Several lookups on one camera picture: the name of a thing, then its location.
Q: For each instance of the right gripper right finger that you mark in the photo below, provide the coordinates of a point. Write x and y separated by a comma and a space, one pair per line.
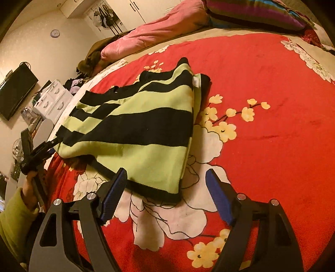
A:
261, 236

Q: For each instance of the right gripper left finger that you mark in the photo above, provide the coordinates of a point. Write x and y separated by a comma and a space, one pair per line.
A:
70, 237

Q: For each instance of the green black striped sweater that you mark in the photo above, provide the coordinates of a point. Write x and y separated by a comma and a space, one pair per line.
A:
145, 128

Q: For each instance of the green sleeve forearm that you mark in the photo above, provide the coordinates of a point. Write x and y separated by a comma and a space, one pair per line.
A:
16, 221

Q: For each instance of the pile of clothes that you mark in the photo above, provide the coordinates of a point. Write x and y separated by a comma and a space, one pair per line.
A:
73, 85

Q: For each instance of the person left hand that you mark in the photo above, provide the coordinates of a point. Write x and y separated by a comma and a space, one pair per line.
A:
28, 195

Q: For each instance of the white drawer chest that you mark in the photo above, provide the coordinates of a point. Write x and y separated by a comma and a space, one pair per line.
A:
53, 101

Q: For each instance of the red floral blanket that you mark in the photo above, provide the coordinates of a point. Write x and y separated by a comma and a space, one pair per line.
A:
266, 126

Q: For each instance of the hanging bags on door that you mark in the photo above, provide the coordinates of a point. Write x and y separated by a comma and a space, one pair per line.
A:
104, 17

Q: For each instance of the white wardrobe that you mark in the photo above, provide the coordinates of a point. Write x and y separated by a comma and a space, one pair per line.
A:
136, 13

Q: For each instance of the pink duvet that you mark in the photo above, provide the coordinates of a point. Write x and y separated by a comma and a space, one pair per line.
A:
184, 18

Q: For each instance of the rainbow striped pillow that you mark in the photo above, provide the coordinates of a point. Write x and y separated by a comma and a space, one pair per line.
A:
256, 14

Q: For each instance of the black wall television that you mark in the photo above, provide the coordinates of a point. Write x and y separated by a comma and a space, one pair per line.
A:
15, 89

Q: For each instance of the round wall clock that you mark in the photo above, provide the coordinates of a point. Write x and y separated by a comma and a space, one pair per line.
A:
55, 33

